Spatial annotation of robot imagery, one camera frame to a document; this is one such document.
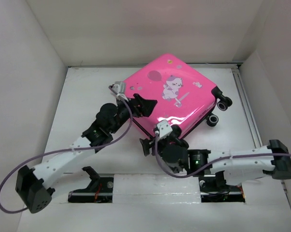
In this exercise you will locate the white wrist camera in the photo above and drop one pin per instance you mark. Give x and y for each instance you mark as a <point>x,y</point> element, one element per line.
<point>163,129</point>
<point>118,88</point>

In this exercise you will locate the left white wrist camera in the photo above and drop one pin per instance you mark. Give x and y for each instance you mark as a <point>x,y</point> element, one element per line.
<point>118,88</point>

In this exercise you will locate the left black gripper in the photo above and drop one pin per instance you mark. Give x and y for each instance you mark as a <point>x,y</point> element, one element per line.
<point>145,106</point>

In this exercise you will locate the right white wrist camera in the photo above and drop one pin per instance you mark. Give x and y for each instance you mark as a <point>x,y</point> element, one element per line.
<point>163,129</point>

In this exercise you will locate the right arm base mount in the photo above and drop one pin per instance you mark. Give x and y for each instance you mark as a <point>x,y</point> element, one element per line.
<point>210,192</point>

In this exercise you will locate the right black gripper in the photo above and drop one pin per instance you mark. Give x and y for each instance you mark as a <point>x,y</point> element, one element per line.
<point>146,144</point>

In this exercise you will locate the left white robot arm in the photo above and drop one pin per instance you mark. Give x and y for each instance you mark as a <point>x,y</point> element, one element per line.
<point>34,185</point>

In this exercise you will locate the pink hard-shell suitcase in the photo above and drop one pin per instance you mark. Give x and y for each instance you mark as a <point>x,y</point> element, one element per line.
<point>184,96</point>

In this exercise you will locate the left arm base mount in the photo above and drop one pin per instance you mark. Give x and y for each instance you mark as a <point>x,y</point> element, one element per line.
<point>99,190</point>

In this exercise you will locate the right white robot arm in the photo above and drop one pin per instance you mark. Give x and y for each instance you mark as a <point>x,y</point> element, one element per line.
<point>229,168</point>

